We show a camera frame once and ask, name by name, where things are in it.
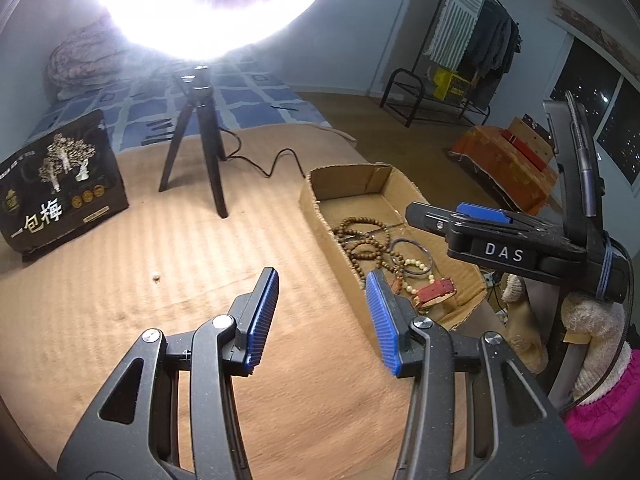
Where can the orange cloth covered chest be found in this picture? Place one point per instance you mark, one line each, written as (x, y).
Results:
(500, 165)

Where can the black tripod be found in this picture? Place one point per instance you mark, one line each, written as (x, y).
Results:
(200, 105)

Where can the blue patterned bed sheet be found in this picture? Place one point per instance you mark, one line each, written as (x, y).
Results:
(250, 90)

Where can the black bangle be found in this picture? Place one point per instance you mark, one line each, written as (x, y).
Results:
(431, 260)

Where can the folded floral quilt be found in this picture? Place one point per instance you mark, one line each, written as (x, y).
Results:
(80, 60)

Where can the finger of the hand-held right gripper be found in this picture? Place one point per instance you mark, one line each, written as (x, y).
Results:
(425, 219)
(482, 212)

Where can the cardboard box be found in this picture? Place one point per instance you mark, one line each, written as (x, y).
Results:
(350, 185)

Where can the person's right forearm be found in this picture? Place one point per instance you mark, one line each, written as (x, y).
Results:
(610, 410)

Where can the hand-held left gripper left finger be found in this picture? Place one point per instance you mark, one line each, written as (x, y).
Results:
(257, 320)

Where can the dark hanging clothes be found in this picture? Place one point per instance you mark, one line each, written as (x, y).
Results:
(492, 40)

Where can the tan carton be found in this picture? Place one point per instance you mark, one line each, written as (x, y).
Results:
(522, 130)

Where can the striped white towel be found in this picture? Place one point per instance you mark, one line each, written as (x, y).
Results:
(457, 20)

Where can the yellow box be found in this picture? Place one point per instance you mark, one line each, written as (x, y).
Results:
(450, 85)

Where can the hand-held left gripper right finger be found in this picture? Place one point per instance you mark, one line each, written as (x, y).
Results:
(385, 320)

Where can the dark window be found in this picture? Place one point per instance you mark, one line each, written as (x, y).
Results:
(585, 75)

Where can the black snack bag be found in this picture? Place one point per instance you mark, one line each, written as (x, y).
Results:
(65, 185)

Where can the brown board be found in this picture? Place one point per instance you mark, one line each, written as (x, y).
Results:
(405, 35)

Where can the black clothes rack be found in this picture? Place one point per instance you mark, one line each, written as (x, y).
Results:
(425, 42)

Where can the person's right hand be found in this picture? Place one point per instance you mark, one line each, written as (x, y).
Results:
(595, 335)

